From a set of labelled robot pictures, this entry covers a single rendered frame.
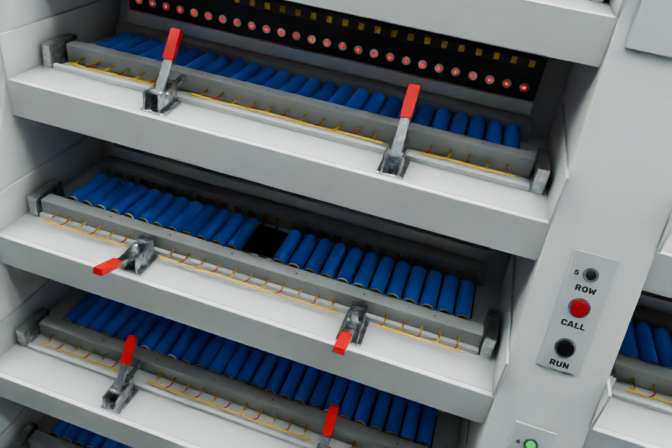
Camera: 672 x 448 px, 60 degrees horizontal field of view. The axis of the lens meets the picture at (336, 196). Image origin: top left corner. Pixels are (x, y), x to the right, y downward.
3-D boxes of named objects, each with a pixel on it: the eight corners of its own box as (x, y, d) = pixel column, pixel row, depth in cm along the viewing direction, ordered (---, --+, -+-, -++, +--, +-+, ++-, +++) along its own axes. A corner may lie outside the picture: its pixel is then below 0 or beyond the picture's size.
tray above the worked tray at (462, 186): (536, 261, 57) (587, 135, 49) (12, 114, 68) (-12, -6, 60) (537, 168, 73) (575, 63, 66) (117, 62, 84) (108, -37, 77)
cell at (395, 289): (408, 274, 73) (398, 307, 68) (394, 270, 74) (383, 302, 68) (411, 263, 72) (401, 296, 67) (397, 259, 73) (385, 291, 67)
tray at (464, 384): (482, 424, 61) (508, 364, 56) (0, 263, 72) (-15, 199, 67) (495, 303, 78) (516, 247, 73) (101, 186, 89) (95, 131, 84)
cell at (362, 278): (377, 265, 74) (364, 297, 69) (363, 261, 74) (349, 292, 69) (379, 254, 73) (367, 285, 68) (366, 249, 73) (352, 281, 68)
